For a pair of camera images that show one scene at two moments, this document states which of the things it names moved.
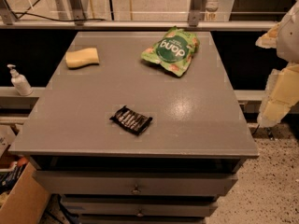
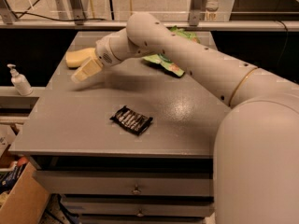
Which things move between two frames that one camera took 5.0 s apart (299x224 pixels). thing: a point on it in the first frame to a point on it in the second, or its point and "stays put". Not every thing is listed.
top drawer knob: (135, 190) stays put
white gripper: (289, 37) to (104, 53)
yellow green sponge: (81, 58) stays put
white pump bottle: (20, 82) stays put
